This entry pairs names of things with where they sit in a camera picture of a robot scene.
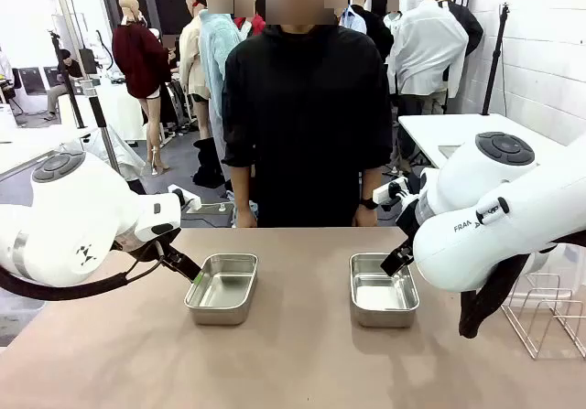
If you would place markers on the person in black sweater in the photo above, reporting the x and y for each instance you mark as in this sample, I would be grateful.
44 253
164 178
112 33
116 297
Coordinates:
307 130

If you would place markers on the mannequin in pale blue shirt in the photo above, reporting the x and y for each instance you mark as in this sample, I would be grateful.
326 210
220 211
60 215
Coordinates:
354 21

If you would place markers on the black tripod stand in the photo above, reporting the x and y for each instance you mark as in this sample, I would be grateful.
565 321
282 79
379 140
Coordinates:
496 61

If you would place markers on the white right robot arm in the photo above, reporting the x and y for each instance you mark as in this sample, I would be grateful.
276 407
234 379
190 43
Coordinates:
458 253

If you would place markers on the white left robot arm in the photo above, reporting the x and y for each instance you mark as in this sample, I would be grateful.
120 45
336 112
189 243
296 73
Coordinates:
68 217

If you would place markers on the white cloth cover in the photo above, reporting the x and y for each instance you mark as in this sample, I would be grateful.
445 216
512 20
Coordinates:
120 153

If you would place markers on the person's left hand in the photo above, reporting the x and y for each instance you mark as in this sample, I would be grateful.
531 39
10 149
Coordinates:
365 217

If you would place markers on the seated person in black cap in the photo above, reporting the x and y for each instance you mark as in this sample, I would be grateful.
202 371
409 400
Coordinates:
68 68

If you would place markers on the black boots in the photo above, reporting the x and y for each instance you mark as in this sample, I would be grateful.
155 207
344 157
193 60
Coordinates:
208 166

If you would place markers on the steel rectangular food container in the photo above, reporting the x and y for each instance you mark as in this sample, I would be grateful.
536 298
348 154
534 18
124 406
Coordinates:
384 318
220 312

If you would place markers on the mannequin in light blue shirt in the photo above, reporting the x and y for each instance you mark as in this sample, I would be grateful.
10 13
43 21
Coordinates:
215 47

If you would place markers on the mannequin in dark red dress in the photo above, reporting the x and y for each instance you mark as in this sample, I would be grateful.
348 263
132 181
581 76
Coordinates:
137 57

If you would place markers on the mannequin in black coat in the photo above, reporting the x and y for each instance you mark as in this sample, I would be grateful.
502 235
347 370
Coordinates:
377 29

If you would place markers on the person's left forearm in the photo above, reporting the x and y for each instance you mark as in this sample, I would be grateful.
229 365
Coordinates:
370 182

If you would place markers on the silver pole stand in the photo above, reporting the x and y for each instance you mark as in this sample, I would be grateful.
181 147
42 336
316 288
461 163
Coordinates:
103 130

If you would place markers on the person's right hand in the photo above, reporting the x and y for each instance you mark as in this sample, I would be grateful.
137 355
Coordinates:
246 217

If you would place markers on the mannequin in black jacket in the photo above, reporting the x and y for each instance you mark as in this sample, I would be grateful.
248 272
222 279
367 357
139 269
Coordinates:
467 24

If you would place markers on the mannequin in red jacket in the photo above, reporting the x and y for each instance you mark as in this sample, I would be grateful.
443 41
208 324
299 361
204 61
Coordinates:
256 22

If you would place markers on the mannequin in cream jacket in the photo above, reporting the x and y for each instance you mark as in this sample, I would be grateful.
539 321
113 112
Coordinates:
190 57

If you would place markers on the white power strip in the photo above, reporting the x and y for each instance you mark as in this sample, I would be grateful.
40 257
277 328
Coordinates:
389 191
190 201

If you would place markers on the mannequin in white shirt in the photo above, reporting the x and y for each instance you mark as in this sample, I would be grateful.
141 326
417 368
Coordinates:
426 43

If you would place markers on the black wrist watch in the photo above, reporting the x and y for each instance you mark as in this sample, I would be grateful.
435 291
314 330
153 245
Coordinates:
367 203

